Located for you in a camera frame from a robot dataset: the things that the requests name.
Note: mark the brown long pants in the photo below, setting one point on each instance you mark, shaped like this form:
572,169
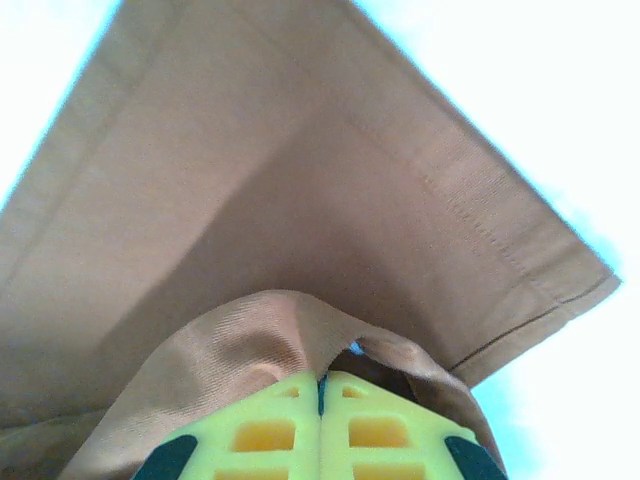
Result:
250,200

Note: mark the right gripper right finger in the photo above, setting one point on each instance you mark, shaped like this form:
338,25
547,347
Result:
380,440

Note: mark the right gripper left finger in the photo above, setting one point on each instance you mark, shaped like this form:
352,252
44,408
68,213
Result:
260,440

